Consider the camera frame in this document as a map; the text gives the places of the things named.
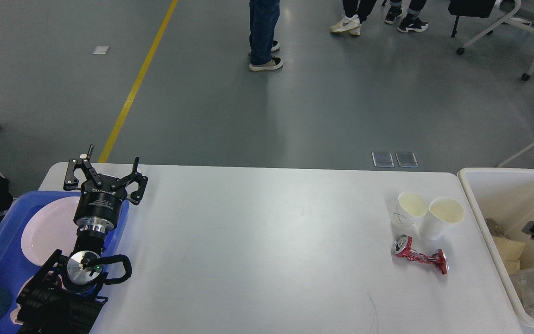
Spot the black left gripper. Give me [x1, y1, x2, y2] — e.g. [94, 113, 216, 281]
[63, 145, 148, 232]

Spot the brown paper bag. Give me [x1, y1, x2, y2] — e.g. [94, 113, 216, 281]
[492, 236, 527, 275]

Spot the pink plate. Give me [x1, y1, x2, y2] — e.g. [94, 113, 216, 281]
[21, 196, 80, 267]

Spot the small white cup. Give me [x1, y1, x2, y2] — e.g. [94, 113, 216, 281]
[419, 196, 465, 240]
[391, 192, 428, 228]

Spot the crushed red soda can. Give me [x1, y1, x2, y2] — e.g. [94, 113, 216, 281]
[392, 234, 450, 275]

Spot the pink mug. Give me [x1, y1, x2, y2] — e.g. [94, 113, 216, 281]
[10, 276, 36, 323]

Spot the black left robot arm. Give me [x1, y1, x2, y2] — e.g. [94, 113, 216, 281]
[16, 145, 148, 334]

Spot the cream plastic bin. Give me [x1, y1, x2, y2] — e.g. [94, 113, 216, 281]
[458, 168, 534, 328]

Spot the grey trash in bin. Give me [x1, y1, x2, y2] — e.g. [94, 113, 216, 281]
[485, 218, 507, 238]

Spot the blue plastic tray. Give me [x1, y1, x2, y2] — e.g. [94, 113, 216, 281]
[0, 190, 130, 334]

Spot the floor socket plate right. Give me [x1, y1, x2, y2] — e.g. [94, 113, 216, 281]
[395, 152, 418, 168]

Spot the floor socket plate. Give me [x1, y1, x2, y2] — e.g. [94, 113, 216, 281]
[372, 152, 395, 168]
[395, 152, 418, 168]

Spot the floor socket plate left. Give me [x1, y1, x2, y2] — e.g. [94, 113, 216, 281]
[372, 152, 395, 168]

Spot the person in blue jeans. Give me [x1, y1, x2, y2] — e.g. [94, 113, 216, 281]
[249, 0, 283, 72]

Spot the person in dark sneakers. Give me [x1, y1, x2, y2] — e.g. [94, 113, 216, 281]
[384, 0, 429, 32]

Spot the walking person in black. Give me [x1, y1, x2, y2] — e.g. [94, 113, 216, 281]
[329, 0, 377, 37]

